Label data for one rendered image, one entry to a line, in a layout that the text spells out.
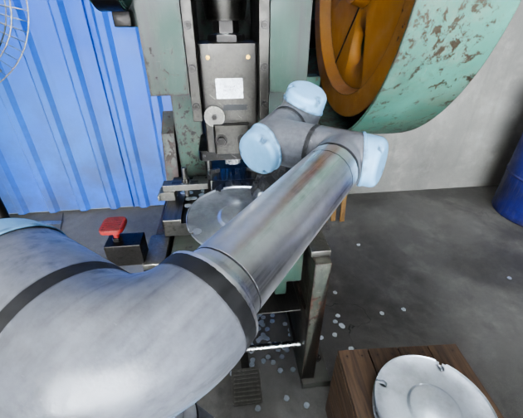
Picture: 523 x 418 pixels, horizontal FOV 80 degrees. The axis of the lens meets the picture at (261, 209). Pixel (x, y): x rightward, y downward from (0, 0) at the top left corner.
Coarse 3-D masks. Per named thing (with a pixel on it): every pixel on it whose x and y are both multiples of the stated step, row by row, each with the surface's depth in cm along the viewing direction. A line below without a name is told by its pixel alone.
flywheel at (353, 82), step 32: (320, 0) 106; (352, 0) 81; (384, 0) 72; (320, 32) 108; (352, 32) 90; (384, 32) 73; (320, 64) 110; (352, 64) 92; (384, 64) 67; (352, 96) 85
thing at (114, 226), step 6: (114, 216) 86; (120, 216) 85; (102, 222) 83; (108, 222) 83; (114, 222) 83; (120, 222) 83; (126, 222) 85; (102, 228) 81; (108, 228) 81; (114, 228) 81; (120, 228) 81; (102, 234) 80; (108, 234) 80; (114, 234) 81
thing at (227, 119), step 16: (208, 48) 77; (224, 48) 77; (240, 48) 78; (256, 48) 78; (208, 64) 79; (224, 64) 79; (240, 64) 79; (256, 64) 80; (208, 80) 81; (224, 80) 81; (240, 80) 81; (256, 80) 82; (208, 96) 83; (224, 96) 83; (240, 96) 83; (256, 96) 84; (208, 112) 84; (224, 112) 85; (240, 112) 86; (256, 112) 86; (208, 128) 87; (224, 128) 84; (240, 128) 85; (208, 144) 90; (224, 144) 87
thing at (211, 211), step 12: (216, 192) 90; (228, 192) 90; (240, 192) 91; (192, 204) 84; (204, 204) 85; (216, 204) 85; (228, 204) 86; (240, 204) 85; (192, 216) 80; (204, 216) 81; (216, 216) 81; (228, 216) 80; (192, 228) 77; (204, 228) 77; (216, 228) 77; (204, 240) 74
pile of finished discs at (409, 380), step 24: (408, 360) 90; (432, 360) 90; (384, 384) 85; (408, 384) 84; (432, 384) 84; (456, 384) 84; (384, 408) 79; (408, 408) 79; (432, 408) 78; (456, 408) 78; (480, 408) 79
